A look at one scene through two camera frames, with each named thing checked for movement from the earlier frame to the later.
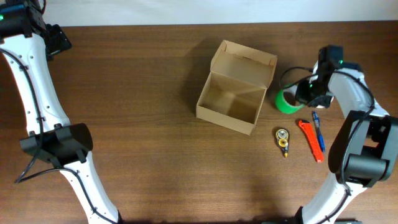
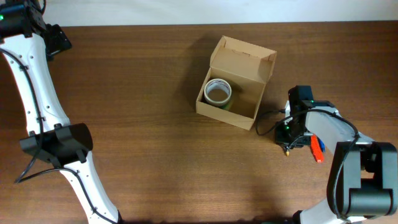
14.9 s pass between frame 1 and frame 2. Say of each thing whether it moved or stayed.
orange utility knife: stayed
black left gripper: stayed
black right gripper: moved
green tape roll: moved
